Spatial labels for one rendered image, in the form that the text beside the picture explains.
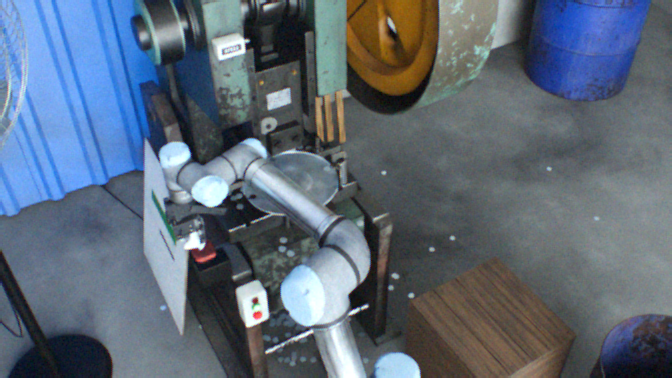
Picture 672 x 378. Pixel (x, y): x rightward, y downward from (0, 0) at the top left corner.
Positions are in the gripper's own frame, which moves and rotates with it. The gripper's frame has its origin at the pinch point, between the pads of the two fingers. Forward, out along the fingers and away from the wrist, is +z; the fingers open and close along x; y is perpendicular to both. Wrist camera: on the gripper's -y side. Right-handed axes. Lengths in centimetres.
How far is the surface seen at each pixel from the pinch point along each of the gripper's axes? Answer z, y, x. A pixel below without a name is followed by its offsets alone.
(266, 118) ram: -24.5, -28.4, -13.4
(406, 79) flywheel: -33, -66, 0
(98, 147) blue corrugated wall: 56, 7, -134
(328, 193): -0.5, -40.6, -0.2
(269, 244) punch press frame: 13.2, -20.9, -2.3
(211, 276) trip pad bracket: 10.7, -0.2, 2.9
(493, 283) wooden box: 43, -89, 27
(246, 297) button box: 14.9, -6.8, 11.6
